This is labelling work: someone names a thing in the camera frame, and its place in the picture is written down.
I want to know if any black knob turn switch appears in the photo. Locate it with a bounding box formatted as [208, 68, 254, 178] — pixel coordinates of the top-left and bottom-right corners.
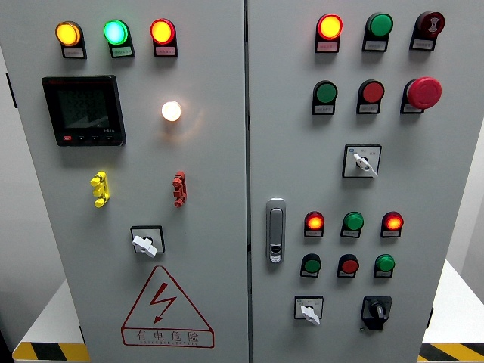
[359, 296, 393, 333]

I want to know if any pale grey cabinet door with display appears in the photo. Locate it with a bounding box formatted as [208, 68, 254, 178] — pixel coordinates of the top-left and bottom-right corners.
[0, 0, 250, 363]

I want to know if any silver door lock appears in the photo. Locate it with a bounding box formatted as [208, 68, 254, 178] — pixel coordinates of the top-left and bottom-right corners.
[265, 197, 287, 265]

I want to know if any small red lamp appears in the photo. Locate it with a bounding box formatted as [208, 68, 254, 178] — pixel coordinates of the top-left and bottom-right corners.
[380, 210, 405, 239]
[303, 210, 325, 239]

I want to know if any white round lamp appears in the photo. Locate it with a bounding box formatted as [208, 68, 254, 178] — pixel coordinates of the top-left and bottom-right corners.
[160, 100, 183, 123]

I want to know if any small green push button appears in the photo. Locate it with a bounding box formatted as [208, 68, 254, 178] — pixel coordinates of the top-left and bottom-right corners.
[299, 253, 322, 278]

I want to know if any small green lamp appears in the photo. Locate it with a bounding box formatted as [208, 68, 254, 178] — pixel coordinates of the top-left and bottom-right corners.
[373, 253, 396, 279]
[340, 211, 365, 239]

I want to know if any large green push button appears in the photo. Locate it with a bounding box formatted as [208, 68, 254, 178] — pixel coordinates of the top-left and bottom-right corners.
[312, 79, 339, 116]

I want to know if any small red push button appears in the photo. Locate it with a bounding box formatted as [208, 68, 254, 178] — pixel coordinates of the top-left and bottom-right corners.
[337, 253, 360, 278]

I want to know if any red warning triangle sticker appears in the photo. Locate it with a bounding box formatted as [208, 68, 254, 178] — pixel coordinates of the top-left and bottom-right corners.
[120, 265, 216, 349]

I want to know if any large red push button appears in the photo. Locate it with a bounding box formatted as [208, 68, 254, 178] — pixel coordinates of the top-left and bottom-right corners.
[355, 79, 386, 115]

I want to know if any red round lamp beside green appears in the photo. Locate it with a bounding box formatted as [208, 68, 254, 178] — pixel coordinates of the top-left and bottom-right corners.
[149, 17, 178, 58]

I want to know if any black display meter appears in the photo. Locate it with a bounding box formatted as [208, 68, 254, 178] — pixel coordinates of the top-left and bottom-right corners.
[41, 74, 127, 147]

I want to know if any pale grey cabinet door with lock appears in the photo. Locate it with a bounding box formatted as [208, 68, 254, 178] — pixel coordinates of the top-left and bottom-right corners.
[247, 0, 484, 363]

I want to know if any large red lit lamp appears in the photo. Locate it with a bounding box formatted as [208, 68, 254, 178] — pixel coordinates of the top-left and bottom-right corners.
[314, 13, 344, 54]

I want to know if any bright green lit lamp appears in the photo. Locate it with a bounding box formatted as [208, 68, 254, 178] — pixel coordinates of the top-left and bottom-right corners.
[103, 18, 136, 59]

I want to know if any large red stop button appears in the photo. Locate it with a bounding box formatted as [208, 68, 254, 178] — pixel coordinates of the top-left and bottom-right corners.
[400, 76, 443, 115]

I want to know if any large green unlit lamp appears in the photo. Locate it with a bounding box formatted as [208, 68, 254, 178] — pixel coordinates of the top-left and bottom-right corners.
[361, 12, 394, 53]

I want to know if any yellow round lamp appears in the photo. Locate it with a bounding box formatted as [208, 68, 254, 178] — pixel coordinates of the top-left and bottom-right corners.
[54, 20, 88, 60]

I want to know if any dark red buzzer lamp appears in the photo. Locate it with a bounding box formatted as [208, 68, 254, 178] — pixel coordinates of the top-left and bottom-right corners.
[409, 11, 446, 52]

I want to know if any black yellow striped tape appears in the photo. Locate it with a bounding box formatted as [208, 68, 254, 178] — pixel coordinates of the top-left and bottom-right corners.
[417, 343, 484, 363]
[12, 342, 92, 363]

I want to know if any small red handle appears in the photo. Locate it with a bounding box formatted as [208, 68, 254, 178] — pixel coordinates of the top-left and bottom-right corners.
[172, 170, 188, 208]

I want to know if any white handle turn switch, plain plate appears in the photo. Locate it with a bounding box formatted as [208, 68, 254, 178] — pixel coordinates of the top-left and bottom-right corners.
[130, 225, 166, 260]

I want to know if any white handle turn switch, large plate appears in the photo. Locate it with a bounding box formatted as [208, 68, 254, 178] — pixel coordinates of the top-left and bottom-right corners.
[342, 143, 383, 179]

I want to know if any small yellow handle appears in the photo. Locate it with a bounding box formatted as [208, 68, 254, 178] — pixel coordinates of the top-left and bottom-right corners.
[89, 170, 111, 209]

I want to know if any white handle turn switch, small plate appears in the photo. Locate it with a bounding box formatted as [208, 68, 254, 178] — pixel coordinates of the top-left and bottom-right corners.
[293, 295, 324, 326]

